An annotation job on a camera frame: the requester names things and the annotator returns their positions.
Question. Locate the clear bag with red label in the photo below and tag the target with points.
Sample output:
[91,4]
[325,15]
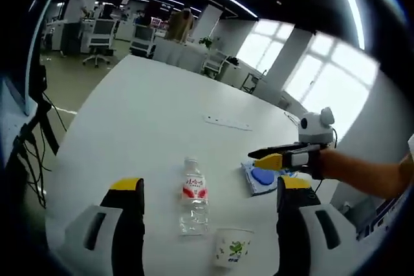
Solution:
[194,192]

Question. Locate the white paper cup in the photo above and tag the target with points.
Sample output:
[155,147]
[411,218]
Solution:
[233,247]

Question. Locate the black stand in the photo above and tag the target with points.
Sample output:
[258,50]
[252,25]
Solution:
[42,117]

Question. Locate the black bag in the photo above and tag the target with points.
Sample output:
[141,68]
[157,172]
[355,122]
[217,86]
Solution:
[233,61]

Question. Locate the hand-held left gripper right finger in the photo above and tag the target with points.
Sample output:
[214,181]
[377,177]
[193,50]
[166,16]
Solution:
[294,224]

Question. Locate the wet wipes pack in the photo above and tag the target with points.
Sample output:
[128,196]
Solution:
[262,177]

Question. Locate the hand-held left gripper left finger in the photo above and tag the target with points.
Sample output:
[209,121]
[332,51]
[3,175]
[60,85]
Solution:
[126,224]

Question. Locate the white desk partition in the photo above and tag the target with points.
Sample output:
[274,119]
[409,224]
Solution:
[178,56]

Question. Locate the black metal frame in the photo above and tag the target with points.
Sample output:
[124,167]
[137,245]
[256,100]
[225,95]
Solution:
[250,82]

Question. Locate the table socket strip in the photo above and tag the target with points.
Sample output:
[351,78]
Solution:
[228,122]

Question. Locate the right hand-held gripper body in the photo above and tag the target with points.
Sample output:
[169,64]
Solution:
[315,127]

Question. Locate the white table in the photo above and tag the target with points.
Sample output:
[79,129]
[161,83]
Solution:
[145,121]

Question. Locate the white office chair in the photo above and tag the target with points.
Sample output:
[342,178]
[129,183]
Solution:
[100,37]
[142,40]
[215,62]

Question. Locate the potted plant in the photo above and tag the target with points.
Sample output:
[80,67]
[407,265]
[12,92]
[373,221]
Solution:
[206,43]

